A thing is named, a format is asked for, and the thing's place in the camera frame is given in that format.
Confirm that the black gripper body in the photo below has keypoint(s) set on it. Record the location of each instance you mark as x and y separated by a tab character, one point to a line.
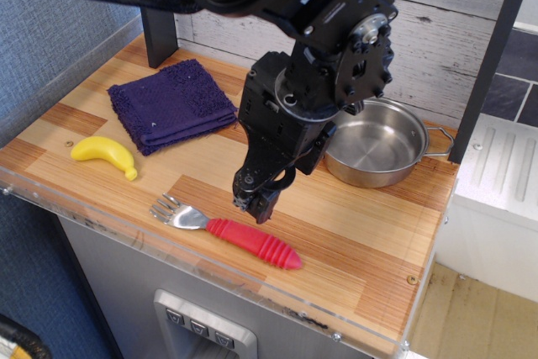
285	108

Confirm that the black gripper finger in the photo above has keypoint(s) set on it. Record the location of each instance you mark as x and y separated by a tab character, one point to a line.
263	204
243	200

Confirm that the stainless steel metal pot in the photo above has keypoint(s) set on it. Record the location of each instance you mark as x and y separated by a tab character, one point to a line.
381	145

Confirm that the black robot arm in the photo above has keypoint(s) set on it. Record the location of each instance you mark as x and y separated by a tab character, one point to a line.
340	58

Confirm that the purple folded towel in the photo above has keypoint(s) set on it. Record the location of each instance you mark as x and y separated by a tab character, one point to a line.
180	102

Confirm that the silver dispenser button panel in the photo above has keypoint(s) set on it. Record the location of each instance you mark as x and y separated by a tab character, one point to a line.
190	331

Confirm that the grey toy fridge cabinet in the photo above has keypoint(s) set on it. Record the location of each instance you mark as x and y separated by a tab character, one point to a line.
124	276

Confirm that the yellow toy banana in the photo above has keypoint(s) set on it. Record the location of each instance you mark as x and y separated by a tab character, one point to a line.
99	147

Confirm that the clear acrylic table guard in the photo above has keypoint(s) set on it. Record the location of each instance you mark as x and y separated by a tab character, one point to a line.
64	207

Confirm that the white toy sink unit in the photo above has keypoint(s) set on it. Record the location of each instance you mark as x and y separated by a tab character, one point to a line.
490	230

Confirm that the yellow and black object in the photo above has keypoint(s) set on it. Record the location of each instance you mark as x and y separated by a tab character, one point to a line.
19	342

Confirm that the red handled metal fork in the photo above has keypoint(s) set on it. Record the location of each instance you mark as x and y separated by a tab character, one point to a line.
264	246

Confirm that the dark left shelf post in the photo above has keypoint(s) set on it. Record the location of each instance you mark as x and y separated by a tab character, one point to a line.
160	35

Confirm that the dark shelf post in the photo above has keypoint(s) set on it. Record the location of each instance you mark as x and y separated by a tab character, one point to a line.
499	38
160	35

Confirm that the dark right shelf post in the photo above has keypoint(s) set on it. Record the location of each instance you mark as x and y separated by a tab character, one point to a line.
499	38

